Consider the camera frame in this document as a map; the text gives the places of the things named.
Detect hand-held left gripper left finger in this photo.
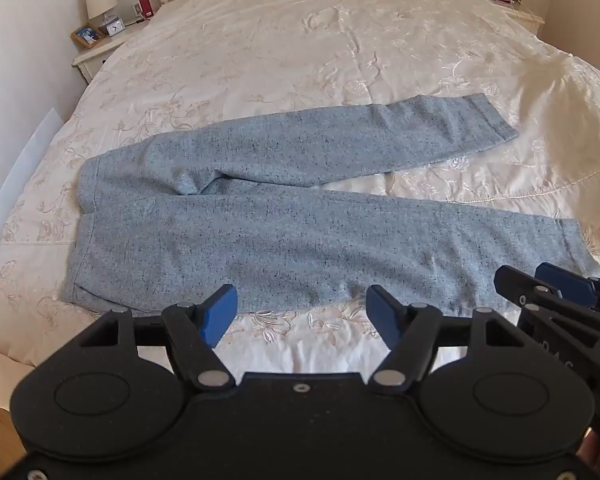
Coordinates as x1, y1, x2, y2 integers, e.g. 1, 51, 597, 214
79, 283, 239, 391

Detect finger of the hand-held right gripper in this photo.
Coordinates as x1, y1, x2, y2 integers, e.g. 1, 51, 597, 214
494, 264, 600, 322
534, 261, 600, 313

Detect white table lamp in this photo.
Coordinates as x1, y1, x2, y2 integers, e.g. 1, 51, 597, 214
83, 0, 119, 28

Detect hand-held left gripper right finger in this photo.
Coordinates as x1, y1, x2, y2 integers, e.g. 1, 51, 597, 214
365, 284, 528, 394

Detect white nightstand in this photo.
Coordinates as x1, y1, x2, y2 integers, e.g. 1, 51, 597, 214
71, 5, 153, 85
500, 0, 546, 37

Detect grey speckled pants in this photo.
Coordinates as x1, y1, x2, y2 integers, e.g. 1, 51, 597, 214
62, 92, 600, 311

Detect cream embroidered bedspread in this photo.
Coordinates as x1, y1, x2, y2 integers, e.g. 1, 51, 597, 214
0, 0, 600, 378

